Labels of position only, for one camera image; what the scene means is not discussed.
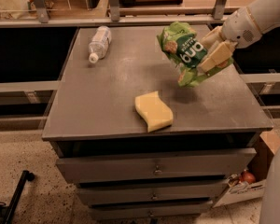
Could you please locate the red onion in box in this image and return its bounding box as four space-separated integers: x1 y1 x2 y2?
241 170 256 184

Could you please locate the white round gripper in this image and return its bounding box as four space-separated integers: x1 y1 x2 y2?
197 7 262 73

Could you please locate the black stand leg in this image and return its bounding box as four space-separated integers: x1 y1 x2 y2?
2 170 35 224

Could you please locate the open cardboard box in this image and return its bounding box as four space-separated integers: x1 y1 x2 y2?
215 131 280 207

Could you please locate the grey metal railing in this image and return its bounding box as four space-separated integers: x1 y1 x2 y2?
0 0 250 29

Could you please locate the green rice chip bag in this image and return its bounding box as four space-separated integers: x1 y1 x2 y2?
157 21 233 87

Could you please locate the yellow wavy sponge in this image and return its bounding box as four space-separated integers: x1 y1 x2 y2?
134 91 174 133

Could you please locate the grey drawer cabinet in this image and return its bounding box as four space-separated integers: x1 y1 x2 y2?
43 26 272 220

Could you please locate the middle grey drawer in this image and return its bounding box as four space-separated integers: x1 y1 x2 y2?
77 180 227 206

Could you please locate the clear plastic water bottle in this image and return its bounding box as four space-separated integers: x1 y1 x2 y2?
88 26 112 63

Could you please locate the bottom grey drawer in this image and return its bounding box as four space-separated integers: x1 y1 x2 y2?
91 201 213 220

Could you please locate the grey drawer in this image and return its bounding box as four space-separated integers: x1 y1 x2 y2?
56 148 256 183
77 180 227 206
91 201 213 220

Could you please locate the top grey drawer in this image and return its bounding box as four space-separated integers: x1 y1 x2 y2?
56 148 256 183

